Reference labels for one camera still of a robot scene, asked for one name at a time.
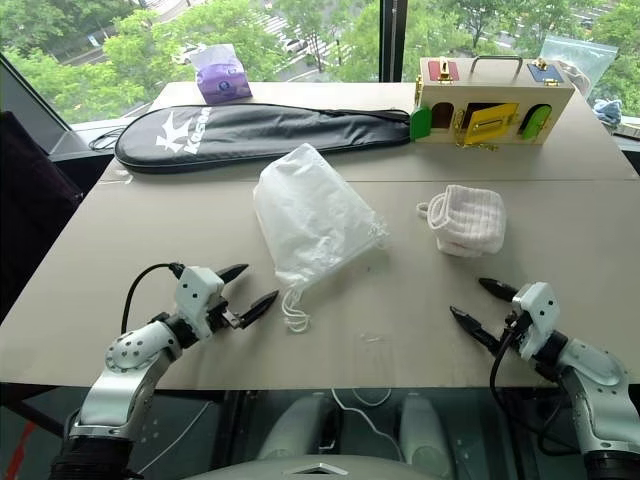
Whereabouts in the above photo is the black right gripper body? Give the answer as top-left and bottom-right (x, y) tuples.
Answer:
(498, 299), (525, 358)

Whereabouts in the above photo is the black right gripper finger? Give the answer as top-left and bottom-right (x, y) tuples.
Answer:
(449, 305), (502, 358)
(477, 277), (517, 302)

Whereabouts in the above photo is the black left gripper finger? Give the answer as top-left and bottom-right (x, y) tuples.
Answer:
(237, 289), (280, 330)
(215, 263), (250, 284)

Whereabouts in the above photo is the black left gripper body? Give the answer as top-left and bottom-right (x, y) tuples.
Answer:
(202, 294), (246, 335)

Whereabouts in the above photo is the white cloth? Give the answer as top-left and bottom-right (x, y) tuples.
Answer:
(415, 183), (508, 258)

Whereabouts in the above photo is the black racket cover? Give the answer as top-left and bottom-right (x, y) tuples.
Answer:
(114, 102), (413, 176)

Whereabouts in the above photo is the clear zip plastic bag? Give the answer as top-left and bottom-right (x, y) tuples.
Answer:
(539, 34), (620, 100)

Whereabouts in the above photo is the grey rounded robot leg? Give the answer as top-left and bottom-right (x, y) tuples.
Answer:
(257, 391), (342, 464)
(398, 391), (455, 479)

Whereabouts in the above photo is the grey robot torso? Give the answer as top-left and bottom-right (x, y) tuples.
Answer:
(197, 452), (444, 480)

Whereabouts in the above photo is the purple tissue pack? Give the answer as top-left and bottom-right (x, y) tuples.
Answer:
(189, 43), (254, 105)

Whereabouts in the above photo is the wooden lock box toy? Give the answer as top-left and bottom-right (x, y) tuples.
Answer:
(409, 55), (577, 151)

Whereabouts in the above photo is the blue cloth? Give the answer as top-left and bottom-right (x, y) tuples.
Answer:
(591, 97), (624, 127)

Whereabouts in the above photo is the dark purple chair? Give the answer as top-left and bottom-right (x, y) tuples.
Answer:
(0, 110), (85, 324)

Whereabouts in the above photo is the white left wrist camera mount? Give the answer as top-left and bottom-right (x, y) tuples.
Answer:
(172, 266), (227, 338)

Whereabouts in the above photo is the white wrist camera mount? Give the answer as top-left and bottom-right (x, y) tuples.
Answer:
(172, 266), (227, 338)
(509, 281), (561, 361)

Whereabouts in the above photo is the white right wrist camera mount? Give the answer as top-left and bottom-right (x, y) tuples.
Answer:
(509, 281), (561, 361)

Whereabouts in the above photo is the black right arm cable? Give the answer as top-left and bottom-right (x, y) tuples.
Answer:
(489, 319), (581, 457)

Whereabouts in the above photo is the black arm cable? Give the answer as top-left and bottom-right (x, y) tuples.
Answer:
(489, 319), (581, 457)
(121, 261), (184, 334)

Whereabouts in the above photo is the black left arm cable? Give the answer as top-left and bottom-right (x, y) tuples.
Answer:
(121, 261), (184, 334)

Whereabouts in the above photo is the white drawstring bag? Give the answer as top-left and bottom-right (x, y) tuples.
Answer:
(252, 142), (392, 336)

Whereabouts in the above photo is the thin white cable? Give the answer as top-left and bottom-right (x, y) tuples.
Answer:
(331, 386), (404, 454)

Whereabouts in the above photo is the thin black cable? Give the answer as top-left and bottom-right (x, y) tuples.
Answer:
(88, 126), (127, 152)

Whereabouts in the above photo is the dark window frame post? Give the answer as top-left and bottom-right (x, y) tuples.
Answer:
(377, 0), (407, 84)

